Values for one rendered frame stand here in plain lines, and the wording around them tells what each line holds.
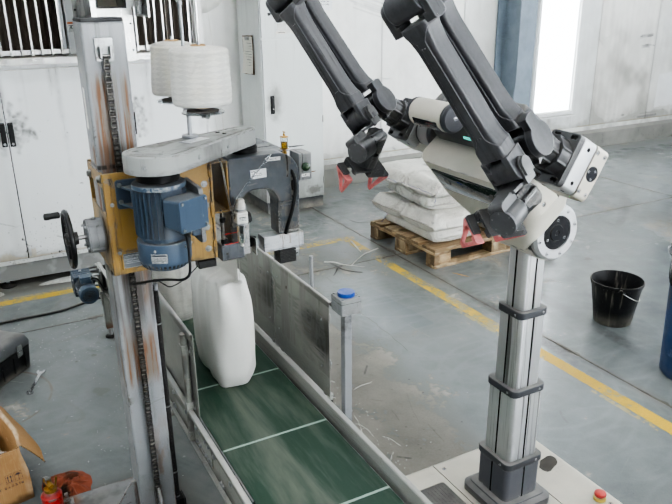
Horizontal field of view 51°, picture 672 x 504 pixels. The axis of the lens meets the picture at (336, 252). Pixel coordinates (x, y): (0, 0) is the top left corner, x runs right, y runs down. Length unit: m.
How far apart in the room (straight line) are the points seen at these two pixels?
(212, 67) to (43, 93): 2.95
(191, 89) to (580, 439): 2.23
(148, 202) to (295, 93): 4.19
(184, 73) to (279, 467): 1.26
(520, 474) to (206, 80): 1.52
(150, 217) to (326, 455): 0.99
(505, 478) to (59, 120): 3.56
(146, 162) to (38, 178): 3.01
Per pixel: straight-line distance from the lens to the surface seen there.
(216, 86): 1.95
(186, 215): 1.91
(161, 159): 1.91
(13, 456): 2.99
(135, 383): 2.43
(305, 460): 2.40
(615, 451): 3.27
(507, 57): 8.01
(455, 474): 2.56
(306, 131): 6.16
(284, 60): 6.00
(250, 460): 2.41
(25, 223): 4.95
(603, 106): 9.35
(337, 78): 1.91
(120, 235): 2.17
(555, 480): 2.60
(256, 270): 3.25
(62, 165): 4.89
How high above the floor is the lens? 1.82
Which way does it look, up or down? 20 degrees down
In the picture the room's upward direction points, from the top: 1 degrees counter-clockwise
